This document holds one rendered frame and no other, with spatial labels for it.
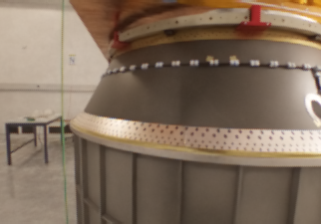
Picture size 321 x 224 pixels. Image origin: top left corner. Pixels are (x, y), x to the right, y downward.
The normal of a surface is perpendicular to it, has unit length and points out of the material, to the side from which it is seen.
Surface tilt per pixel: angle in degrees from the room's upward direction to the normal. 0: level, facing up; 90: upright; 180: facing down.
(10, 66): 90
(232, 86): 62
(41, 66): 90
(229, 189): 90
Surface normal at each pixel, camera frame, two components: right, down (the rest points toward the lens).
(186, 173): -0.30, 0.07
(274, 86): 0.02, -0.40
